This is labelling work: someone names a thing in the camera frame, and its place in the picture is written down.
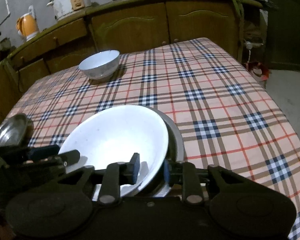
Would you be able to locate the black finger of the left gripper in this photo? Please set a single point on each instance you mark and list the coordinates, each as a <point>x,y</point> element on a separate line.
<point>43,152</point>
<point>57,162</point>

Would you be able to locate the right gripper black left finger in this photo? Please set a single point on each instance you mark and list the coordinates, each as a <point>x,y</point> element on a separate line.
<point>117,174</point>

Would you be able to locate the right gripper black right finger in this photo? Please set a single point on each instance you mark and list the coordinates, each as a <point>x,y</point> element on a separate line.
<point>185,175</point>

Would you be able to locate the deep steel bowl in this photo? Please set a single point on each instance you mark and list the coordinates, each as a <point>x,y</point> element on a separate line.
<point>158,187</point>

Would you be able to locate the small steel dish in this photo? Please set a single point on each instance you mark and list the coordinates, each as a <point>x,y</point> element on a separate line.
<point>16,131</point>

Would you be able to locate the white shallow bowl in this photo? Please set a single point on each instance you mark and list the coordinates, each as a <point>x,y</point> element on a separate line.
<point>114,135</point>

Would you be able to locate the white bowl bluish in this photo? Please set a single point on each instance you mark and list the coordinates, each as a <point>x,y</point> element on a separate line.
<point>100,65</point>

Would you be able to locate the plaid tablecloth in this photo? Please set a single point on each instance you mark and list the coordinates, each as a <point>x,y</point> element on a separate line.
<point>224,115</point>

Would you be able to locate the red object on floor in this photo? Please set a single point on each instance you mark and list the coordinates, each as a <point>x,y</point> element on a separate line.
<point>257,70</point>

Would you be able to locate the orange electric kettle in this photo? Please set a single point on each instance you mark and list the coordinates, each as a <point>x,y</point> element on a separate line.
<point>27,26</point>

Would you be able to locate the brown wooden cabinet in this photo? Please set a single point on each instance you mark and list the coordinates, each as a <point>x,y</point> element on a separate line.
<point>127,26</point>

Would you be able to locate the dark door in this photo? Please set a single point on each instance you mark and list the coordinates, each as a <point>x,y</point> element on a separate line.
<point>283,35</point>

